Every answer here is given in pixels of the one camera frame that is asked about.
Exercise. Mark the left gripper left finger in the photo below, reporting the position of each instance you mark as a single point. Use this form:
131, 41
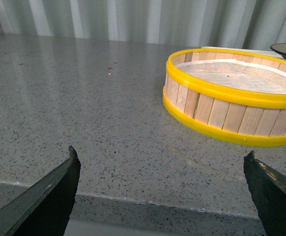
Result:
44, 209

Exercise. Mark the white steamer liner cloth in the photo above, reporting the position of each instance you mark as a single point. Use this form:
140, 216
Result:
238, 75

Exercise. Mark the white rectangular tray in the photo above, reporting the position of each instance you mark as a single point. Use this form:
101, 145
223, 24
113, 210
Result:
267, 53

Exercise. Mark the grey pleated curtain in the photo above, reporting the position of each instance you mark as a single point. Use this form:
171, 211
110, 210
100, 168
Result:
241, 24

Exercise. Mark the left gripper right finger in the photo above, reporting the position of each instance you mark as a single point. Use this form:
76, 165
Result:
268, 191

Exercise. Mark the yellow rimmed bamboo steamer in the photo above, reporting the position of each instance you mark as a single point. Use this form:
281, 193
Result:
229, 114

